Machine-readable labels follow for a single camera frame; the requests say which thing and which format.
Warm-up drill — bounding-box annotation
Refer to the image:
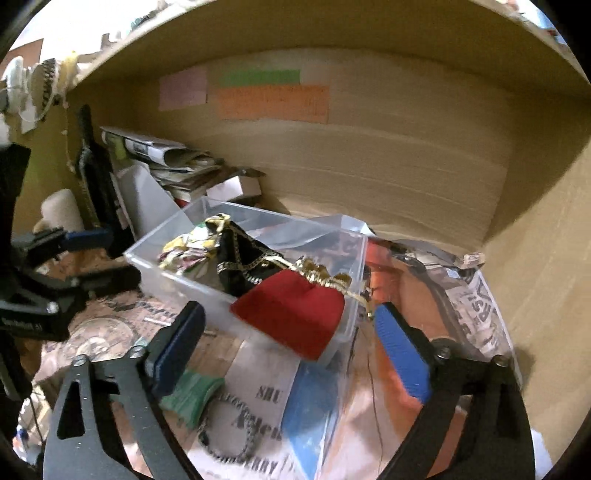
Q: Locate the beige roll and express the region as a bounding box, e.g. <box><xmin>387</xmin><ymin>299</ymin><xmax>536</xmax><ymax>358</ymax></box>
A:
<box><xmin>33</xmin><ymin>189</ymin><xmax>84</xmax><ymax>233</ymax></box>

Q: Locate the black gold-trimmed pouch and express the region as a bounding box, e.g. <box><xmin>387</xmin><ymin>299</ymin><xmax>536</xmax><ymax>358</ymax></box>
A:
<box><xmin>204</xmin><ymin>214</ymin><xmax>290</xmax><ymax>298</ymax></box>

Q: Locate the vintage print brown paper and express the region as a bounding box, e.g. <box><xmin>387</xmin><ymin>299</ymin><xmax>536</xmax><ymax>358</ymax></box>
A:
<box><xmin>34</xmin><ymin>289</ymin><xmax>242</xmax><ymax>406</ymax></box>

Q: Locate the rolled newspaper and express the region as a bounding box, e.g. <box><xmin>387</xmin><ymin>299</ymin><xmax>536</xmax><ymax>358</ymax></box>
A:
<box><xmin>101</xmin><ymin>126</ymin><xmax>204</xmax><ymax>168</ymax></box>

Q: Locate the floral patterned cloth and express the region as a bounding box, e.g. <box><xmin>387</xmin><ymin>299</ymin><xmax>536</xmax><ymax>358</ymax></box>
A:
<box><xmin>158</xmin><ymin>223</ymin><xmax>219</xmax><ymax>280</ymax></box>

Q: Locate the orange paper note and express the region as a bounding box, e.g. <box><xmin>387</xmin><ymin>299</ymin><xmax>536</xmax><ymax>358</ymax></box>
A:
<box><xmin>213</xmin><ymin>84</ymin><xmax>331</xmax><ymax>124</ymax></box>

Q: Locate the black white braided cord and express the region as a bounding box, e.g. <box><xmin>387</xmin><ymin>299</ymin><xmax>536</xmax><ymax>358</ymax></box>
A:
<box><xmin>197</xmin><ymin>393</ymin><xmax>257</xmax><ymax>462</ymax></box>

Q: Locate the green knitted sock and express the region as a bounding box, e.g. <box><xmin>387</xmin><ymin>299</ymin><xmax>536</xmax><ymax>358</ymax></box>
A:
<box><xmin>159</xmin><ymin>370</ymin><xmax>225</xmax><ymax>429</ymax></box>

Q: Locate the green paper note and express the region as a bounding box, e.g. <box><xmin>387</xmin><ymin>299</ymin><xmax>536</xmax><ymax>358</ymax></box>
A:
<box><xmin>218</xmin><ymin>69</ymin><xmax>301</xmax><ymax>88</ymax></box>

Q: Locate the pink paper note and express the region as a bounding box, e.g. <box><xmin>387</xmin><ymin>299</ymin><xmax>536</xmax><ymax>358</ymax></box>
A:
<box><xmin>158</xmin><ymin>66</ymin><xmax>207</xmax><ymax>111</ymax></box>

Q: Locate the stack of books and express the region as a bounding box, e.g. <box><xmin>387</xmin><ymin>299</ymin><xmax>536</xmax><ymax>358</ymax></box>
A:
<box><xmin>149</xmin><ymin>156</ymin><xmax>237</xmax><ymax>203</ymax></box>

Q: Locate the red velvet pouch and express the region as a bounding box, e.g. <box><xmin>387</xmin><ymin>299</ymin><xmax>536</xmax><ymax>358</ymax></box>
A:
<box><xmin>230</xmin><ymin>270</ymin><xmax>345</xmax><ymax>361</ymax></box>

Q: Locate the clear plastic bin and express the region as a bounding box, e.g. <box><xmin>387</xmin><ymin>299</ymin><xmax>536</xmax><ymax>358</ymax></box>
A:
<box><xmin>125</xmin><ymin>197</ymin><xmax>368</xmax><ymax>365</ymax></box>

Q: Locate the small white card box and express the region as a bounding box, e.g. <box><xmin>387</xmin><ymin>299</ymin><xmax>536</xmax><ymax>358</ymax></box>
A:
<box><xmin>206</xmin><ymin>168</ymin><xmax>266</xmax><ymax>202</ymax></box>

